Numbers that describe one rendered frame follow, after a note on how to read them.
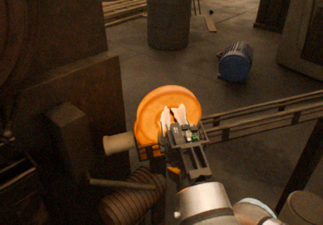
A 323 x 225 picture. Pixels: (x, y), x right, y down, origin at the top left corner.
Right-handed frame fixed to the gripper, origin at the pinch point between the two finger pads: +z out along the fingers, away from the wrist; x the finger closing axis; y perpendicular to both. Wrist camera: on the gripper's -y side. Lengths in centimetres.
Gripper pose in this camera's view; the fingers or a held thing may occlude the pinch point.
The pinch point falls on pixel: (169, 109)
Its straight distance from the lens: 55.5
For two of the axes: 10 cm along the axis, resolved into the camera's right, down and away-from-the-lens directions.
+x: -9.8, 1.3, -1.7
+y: 0.4, -6.4, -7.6
